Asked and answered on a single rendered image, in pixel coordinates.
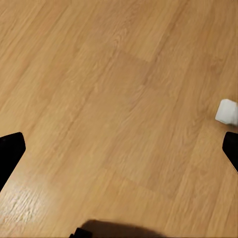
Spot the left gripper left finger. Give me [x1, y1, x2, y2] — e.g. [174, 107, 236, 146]
[0, 132, 26, 192]

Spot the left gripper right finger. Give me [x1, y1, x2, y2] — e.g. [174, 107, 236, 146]
[222, 132, 238, 171]

